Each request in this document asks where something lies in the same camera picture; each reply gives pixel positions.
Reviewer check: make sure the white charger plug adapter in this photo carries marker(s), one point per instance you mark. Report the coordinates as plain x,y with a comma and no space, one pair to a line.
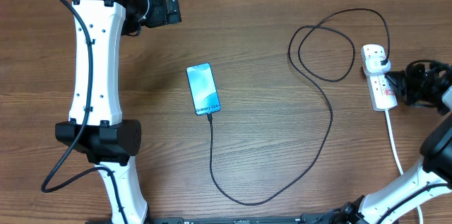
376,66

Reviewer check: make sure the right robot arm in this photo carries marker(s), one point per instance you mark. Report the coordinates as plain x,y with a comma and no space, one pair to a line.
428,178

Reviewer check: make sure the blue Galaxy smartphone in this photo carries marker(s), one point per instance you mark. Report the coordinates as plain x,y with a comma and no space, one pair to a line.
203,89

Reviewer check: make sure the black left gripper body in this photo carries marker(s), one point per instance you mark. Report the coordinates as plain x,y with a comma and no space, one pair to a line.
159,15

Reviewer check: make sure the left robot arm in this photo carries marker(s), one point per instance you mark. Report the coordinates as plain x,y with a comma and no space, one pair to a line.
96,126

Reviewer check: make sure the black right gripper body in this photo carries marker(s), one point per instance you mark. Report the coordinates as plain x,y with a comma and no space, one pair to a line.
419,85

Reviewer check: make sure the white power strip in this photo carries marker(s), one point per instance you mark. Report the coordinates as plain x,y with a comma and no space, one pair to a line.
381,93

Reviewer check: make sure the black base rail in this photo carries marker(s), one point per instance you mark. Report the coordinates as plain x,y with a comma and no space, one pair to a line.
326,217

